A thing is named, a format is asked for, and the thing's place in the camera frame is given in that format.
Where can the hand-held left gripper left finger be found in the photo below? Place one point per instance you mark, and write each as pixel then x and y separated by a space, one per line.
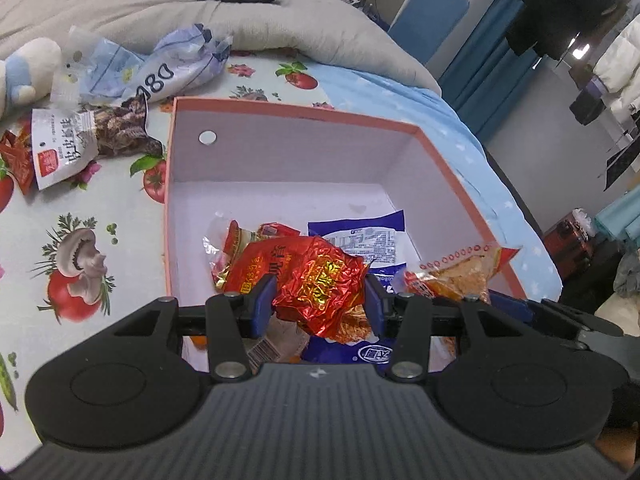
pixel 262 305

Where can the light blue bed sheet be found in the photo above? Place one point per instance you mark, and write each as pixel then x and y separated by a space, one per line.
pixel 400 105

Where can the red crinkled snack packet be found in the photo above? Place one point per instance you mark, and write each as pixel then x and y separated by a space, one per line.
pixel 315 280

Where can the grey duvet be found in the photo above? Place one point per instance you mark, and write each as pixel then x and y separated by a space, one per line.
pixel 150 10

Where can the blue curtain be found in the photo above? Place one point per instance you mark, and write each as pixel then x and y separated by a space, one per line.
pixel 495 70

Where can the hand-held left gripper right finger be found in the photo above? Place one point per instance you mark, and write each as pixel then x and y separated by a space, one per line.
pixel 375 305

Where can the dark hanging clothes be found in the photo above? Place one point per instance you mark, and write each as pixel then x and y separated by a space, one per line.
pixel 560 5

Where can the clear packet with barcode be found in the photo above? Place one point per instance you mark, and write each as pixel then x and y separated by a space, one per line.
pixel 275 347

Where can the fruit printed tablecloth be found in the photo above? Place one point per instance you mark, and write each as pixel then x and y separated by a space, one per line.
pixel 100 200

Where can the orange snack packet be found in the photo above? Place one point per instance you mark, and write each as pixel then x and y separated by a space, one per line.
pixel 460 272

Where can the white brown packet red label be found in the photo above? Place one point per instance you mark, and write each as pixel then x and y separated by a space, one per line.
pixel 60 145

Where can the white blue plush toy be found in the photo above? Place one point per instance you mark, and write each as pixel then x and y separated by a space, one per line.
pixel 35 60

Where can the white puffy jacket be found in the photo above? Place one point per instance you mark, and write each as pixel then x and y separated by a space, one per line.
pixel 620 60

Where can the deep pink cardboard box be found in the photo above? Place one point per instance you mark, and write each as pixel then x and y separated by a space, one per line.
pixel 300 160

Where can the dark red snack packet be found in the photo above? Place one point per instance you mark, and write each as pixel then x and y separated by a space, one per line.
pixel 17 160

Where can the blue white snack packet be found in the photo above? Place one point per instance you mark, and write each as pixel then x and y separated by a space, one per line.
pixel 360 240

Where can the dark red suitcase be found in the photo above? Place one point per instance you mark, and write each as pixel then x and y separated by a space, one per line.
pixel 570 245

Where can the blue white plastic bag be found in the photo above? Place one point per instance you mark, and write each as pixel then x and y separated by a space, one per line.
pixel 165 67

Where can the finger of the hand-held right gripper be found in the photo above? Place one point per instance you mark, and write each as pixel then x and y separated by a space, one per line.
pixel 510 305

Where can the clear plastic bag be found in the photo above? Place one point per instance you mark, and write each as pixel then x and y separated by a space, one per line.
pixel 65 92

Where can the blue chair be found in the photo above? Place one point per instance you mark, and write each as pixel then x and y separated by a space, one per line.
pixel 430 15

